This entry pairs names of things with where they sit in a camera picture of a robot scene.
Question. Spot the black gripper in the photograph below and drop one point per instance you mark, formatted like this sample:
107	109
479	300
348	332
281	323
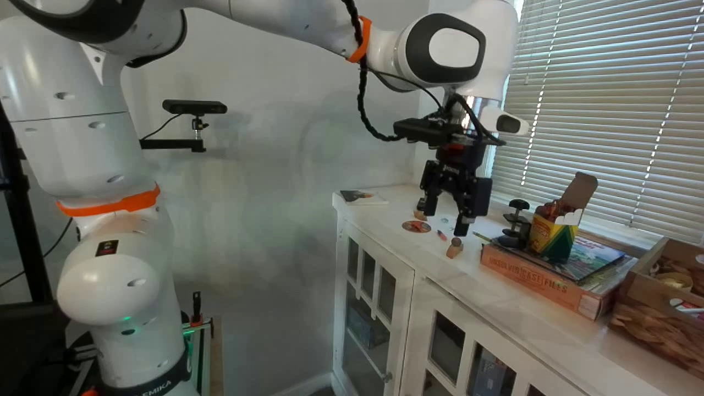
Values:
454	170

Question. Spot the glass cabinet door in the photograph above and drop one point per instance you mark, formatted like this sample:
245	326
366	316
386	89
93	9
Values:
371	316
448	342

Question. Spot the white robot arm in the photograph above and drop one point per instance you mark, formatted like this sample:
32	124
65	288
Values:
63	64

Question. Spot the white cabinet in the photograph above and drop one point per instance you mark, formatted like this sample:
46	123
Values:
584	353

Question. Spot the red round lid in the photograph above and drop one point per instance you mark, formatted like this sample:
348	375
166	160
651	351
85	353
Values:
416	227

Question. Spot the small wooden cork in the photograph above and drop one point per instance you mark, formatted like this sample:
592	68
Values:
454	247

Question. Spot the black clamp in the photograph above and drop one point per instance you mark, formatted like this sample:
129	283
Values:
518	233

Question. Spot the dark flat item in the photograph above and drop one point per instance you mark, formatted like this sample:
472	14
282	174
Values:
353	197

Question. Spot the yellow green container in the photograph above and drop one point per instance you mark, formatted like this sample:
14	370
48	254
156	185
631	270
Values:
553	239

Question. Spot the large orange book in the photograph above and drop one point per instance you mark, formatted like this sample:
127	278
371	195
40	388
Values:
590	298

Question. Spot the colourful magazine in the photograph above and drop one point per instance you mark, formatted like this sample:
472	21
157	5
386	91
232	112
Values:
588	258

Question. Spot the white window blinds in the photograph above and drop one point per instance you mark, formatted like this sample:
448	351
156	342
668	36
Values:
612	89

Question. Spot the wooden box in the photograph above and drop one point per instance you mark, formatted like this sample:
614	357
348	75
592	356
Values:
661	304

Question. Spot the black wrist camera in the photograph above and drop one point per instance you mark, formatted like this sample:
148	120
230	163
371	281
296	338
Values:
433	133

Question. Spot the black camera on stand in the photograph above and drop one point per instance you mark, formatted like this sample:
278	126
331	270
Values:
194	109

